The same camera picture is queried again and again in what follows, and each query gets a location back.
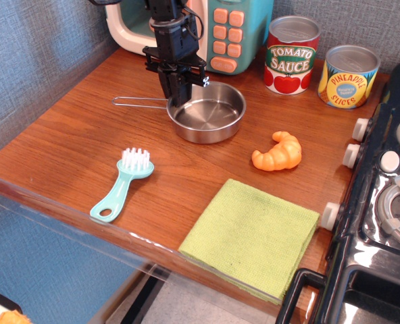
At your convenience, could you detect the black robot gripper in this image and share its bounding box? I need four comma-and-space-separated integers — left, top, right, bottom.
143, 15, 209, 107

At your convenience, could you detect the steel pan with wire handle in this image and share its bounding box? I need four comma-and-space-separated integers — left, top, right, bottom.
111, 82, 247, 144

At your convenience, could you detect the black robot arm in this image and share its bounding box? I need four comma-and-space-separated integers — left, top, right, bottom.
143, 0, 209, 107

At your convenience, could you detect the teal brush with white bristles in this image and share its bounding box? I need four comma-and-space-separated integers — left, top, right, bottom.
89, 148, 155, 223

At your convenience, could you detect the green cloth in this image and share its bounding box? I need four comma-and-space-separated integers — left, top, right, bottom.
178, 179, 320, 304

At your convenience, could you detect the teal and cream toy microwave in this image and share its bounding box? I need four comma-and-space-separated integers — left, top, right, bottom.
105, 0, 274, 75

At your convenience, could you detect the tomato sauce can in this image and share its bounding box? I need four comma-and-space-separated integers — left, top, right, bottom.
264, 16, 321, 95

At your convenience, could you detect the orange plastic croissant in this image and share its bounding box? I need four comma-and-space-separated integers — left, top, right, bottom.
251, 131, 302, 171

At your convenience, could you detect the pineapple slices can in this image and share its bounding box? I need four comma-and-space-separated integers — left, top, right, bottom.
318, 45, 380, 109

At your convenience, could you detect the black toy stove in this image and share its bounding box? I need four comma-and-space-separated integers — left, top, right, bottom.
276, 63, 400, 323

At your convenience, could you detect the orange fuzzy object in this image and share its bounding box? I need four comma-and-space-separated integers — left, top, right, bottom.
0, 310, 32, 324

